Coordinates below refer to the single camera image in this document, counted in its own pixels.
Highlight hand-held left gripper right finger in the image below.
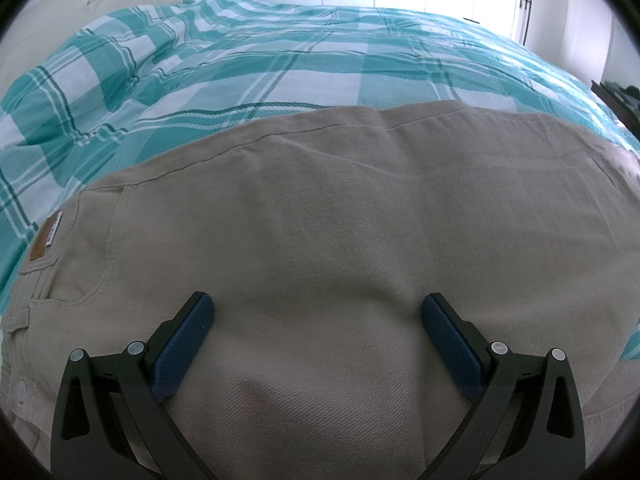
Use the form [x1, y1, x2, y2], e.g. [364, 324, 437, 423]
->
[421, 292, 587, 480]

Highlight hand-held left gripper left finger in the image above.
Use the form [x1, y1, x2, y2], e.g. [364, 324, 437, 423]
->
[50, 291, 217, 480]

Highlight beige pants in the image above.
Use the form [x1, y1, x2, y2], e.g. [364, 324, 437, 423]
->
[0, 100, 640, 480]

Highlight teal checked blanket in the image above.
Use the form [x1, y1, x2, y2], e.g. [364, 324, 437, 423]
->
[0, 0, 640, 301]

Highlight dark wooden furniture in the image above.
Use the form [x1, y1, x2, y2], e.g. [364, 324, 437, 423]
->
[590, 79, 640, 141]

